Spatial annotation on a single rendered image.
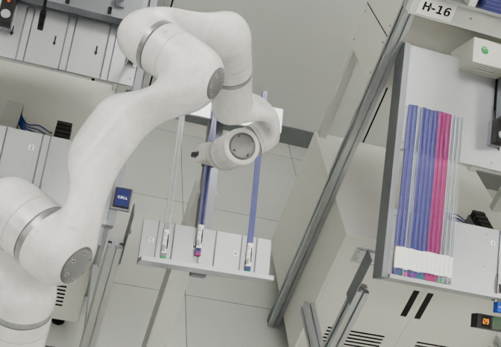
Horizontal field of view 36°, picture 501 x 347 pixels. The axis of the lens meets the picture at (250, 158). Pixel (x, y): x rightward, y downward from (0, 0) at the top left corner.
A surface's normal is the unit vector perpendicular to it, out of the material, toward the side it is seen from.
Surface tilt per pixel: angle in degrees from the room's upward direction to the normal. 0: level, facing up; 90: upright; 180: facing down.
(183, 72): 51
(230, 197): 0
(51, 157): 45
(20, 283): 28
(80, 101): 0
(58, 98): 0
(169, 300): 90
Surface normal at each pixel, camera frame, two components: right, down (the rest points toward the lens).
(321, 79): 0.09, 0.54
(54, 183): 0.27, -0.21
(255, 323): 0.29, -0.82
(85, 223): 0.84, -0.04
